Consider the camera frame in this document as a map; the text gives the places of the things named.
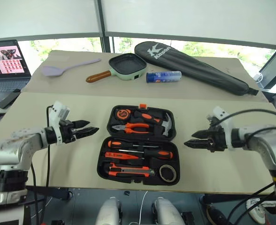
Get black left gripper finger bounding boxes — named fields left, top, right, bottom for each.
left=73, top=120, right=91, bottom=129
left=75, top=127, right=100, bottom=139

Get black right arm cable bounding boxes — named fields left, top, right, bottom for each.
left=210, top=109, right=276, bottom=141

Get dark tilted monitor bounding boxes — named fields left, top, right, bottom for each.
left=259, top=49, right=276, bottom=91

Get white clothes iron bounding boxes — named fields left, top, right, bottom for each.
left=245, top=198, right=268, bottom=222

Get silver rounded shape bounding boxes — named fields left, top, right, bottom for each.
left=152, top=196, right=185, bottom=225
left=95, top=196, right=122, bottom=225

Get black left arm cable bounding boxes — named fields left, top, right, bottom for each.
left=30, top=105, right=53, bottom=225

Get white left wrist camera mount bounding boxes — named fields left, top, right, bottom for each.
left=49, top=100, right=71, bottom=145

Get purple silicone spatula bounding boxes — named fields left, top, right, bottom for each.
left=42, top=58, right=101, bottom=77

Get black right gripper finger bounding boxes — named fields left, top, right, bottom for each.
left=191, top=129, right=214, bottom=140
left=184, top=138, right=214, bottom=150

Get black flat device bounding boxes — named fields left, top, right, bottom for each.
left=0, top=88, right=21, bottom=110

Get orange handled pliers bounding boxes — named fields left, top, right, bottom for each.
left=111, top=122, right=151, bottom=135

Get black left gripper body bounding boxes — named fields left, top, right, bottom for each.
left=59, top=119, right=79, bottom=144

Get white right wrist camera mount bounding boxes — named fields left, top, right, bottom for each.
left=206, top=105, right=237, bottom=150

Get orange utility knife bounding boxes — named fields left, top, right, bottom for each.
left=108, top=163, right=156, bottom=178

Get dark window frame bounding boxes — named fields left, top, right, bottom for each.
left=97, top=0, right=115, bottom=54

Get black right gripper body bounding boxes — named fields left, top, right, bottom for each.
left=207, top=121, right=229, bottom=153

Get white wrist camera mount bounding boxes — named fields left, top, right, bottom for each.
left=49, top=100, right=71, bottom=145
left=206, top=105, right=237, bottom=150

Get black electrical tape roll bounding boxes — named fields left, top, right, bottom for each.
left=158, top=164, right=178, bottom=183

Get orange black tape measure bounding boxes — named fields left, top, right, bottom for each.
left=115, top=109, right=130, bottom=120

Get black racket bag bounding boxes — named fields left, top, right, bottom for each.
left=134, top=41, right=259, bottom=96

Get open laptop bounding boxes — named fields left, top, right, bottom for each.
left=0, top=39, right=32, bottom=106

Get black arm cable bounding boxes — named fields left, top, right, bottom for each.
left=210, top=109, right=276, bottom=141
left=30, top=105, right=53, bottom=225

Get mint green electric pan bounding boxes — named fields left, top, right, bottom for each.
left=85, top=53, right=147, bottom=83

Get blue spray can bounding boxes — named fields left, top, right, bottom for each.
left=146, top=70, right=183, bottom=83

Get black tool case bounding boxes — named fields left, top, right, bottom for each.
left=96, top=103, right=181, bottom=187

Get orange voltage tester pen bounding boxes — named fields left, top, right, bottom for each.
left=104, top=151, right=145, bottom=160

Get screwdriver with black orange handle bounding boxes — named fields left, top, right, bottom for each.
left=117, top=149, right=174, bottom=160

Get thin white cable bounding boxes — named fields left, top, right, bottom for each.
left=139, top=191, right=149, bottom=225

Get claw hammer black orange handle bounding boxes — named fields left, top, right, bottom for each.
left=133, top=110, right=174, bottom=137

